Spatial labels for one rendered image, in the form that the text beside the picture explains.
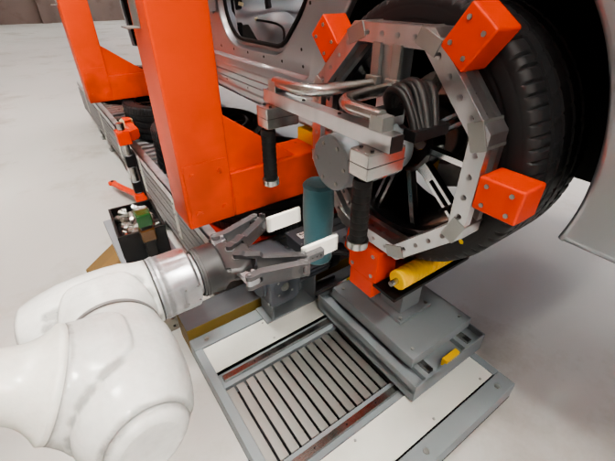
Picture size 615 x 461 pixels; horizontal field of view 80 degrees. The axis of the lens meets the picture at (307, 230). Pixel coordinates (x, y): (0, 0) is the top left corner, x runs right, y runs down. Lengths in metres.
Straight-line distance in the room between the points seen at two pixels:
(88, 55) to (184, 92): 1.93
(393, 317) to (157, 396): 1.06
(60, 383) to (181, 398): 0.09
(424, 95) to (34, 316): 0.64
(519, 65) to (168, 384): 0.74
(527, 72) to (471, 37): 0.13
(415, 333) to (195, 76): 1.03
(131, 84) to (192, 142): 1.95
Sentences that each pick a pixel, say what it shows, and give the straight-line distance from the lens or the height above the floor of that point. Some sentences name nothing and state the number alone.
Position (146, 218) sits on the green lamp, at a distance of 1.11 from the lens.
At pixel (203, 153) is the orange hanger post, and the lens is 1.16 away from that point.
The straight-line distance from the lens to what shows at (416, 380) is 1.29.
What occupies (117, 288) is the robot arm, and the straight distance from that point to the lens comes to 0.49.
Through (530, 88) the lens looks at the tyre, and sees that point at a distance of 0.81.
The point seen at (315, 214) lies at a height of 0.66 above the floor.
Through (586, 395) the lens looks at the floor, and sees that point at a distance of 1.70.
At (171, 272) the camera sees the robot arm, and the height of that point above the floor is 0.87.
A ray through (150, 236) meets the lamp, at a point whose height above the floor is 0.59.
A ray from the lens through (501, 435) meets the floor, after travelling 1.46.
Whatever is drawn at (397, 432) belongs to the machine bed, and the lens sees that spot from 1.27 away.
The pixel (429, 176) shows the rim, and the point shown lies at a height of 0.79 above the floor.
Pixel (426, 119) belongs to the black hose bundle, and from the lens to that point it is 0.69.
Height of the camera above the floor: 1.18
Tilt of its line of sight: 33 degrees down
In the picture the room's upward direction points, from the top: straight up
